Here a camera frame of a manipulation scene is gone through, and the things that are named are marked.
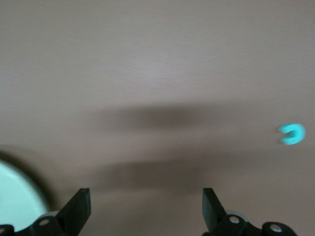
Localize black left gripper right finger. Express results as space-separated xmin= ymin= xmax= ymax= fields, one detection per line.
xmin=203 ymin=188 xmax=298 ymax=236

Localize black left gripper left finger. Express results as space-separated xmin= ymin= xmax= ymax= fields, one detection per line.
xmin=0 ymin=188 xmax=92 ymax=236

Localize teal foam letter c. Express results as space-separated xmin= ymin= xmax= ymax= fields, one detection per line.
xmin=277 ymin=123 xmax=306 ymax=146

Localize light green plate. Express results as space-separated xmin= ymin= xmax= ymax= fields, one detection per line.
xmin=0 ymin=158 xmax=51 ymax=227

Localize brown table cover sheet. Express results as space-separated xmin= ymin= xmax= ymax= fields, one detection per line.
xmin=0 ymin=0 xmax=315 ymax=236

